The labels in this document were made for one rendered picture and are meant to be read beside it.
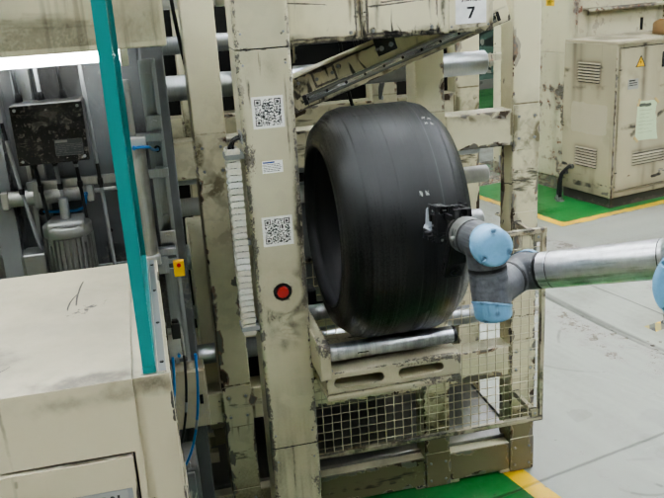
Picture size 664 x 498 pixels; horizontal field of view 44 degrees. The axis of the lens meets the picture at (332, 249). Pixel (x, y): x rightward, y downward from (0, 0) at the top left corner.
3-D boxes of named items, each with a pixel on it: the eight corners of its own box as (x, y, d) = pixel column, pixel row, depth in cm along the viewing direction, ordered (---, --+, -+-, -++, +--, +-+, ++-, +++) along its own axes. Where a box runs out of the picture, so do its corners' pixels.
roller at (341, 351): (327, 366, 207) (326, 349, 206) (323, 358, 212) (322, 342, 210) (457, 345, 215) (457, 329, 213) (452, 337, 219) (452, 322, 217)
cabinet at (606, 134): (612, 209, 631) (620, 41, 593) (559, 195, 681) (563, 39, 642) (696, 191, 669) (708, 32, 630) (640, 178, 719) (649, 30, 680)
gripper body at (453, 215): (458, 200, 179) (481, 207, 168) (459, 238, 181) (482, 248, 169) (425, 203, 178) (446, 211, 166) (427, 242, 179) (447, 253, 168)
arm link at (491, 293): (529, 307, 165) (522, 255, 163) (502, 327, 157) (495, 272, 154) (493, 305, 170) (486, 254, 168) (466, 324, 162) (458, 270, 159)
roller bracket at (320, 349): (321, 382, 204) (319, 347, 201) (290, 323, 241) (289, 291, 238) (334, 380, 205) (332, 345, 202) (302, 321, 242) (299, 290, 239)
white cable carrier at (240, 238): (243, 336, 209) (224, 150, 194) (240, 328, 214) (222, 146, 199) (261, 333, 210) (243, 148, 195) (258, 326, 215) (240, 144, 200)
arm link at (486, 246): (479, 276, 154) (473, 231, 152) (457, 264, 164) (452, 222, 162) (518, 267, 155) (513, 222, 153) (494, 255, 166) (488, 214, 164)
